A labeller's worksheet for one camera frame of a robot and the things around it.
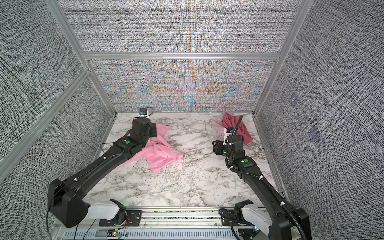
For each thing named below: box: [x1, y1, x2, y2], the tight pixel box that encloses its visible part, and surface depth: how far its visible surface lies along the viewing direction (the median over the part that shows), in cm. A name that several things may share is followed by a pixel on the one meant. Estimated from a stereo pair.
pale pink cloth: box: [210, 116, 225, 141], surface depth 108 cm
